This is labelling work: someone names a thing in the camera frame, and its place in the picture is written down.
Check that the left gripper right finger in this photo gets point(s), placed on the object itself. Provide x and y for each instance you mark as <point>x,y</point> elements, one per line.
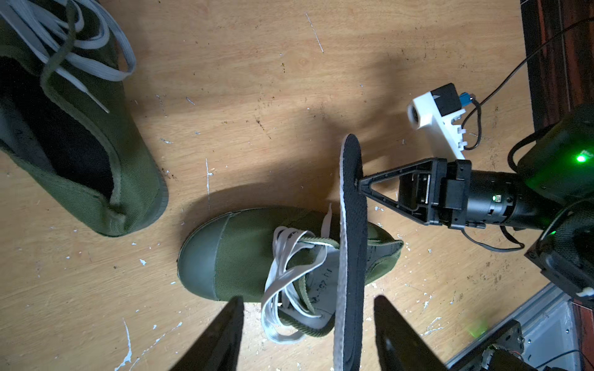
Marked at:
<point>399,346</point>

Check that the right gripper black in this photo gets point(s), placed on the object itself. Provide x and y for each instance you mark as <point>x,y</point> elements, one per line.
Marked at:
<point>437,192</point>

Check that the aluminium front rail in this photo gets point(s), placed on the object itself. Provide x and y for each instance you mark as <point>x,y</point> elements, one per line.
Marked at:
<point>543,332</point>

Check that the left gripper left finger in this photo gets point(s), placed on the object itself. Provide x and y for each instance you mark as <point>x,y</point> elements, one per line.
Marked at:
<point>219,345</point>

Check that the black insole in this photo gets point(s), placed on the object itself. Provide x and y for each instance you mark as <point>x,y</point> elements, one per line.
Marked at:
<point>73,152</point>
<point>348,331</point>

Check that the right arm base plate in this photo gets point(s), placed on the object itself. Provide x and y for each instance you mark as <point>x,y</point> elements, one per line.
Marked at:
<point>501,350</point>

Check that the green shoe white laces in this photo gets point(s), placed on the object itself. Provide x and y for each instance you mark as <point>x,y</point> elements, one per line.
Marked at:
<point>82,57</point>
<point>286,259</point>

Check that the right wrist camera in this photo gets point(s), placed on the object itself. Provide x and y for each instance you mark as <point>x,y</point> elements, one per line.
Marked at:
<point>435,114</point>

